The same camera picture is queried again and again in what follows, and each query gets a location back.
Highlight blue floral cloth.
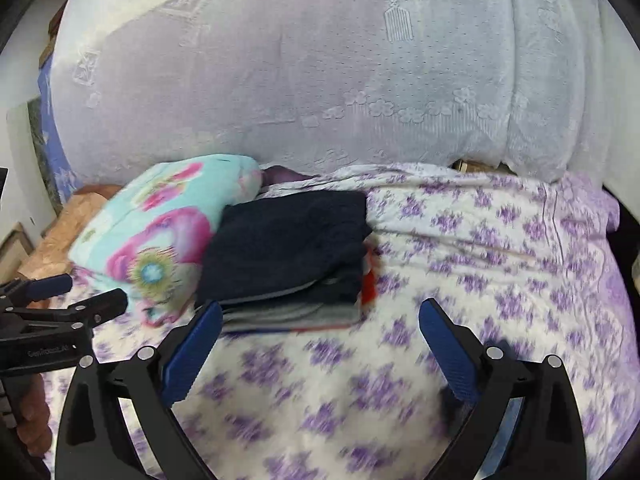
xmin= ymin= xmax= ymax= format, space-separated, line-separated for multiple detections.
xmin=37 ymin=55 xmax=85 ymax=202

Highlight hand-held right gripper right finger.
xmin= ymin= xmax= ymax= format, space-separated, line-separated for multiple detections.
xmin=419 ymin=298 xmax=587 ymax=480

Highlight person's left hand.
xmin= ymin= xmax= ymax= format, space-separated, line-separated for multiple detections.
xmin=14 ymin=374 xmax=54 ymax=457

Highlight dark navy pants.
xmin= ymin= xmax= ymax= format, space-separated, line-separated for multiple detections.
xmin=196 ymin=190 xmax=374 ymax=311

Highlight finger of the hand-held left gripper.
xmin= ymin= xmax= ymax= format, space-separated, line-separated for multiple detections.
xmin=0 ymin=274 xmax=74 ymax=311
xmin=10 ymin=288 xmax=129 ymax=333

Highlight turquoise pink floral quilt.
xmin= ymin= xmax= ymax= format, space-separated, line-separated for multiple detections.
xmin=67 ymin=154 xmax=264 ymax=329

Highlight grey folded garment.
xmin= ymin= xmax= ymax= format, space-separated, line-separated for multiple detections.
xmin=220 ymin=280 xmax=364 ymax=333

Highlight brown patterned pillow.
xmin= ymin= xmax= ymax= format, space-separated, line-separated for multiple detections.
xmin=22 ymin=185 xmax=122 ymax=282

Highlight purple floral bed sheet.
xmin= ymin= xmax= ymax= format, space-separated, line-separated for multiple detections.
xmin=42 ymin=162 xmax=635 ymax=480

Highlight white lace mosquito net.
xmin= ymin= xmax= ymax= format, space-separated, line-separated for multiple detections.
xmin=50 ymin=0 xmax=610 ymax=184

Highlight red folded garment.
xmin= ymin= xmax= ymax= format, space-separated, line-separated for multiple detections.
xmin=359 ymin=247 xmax=382 ymax=307

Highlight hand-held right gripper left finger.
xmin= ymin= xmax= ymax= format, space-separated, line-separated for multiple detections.
xmin=54 ymin=301 xmax=223 ymax=480

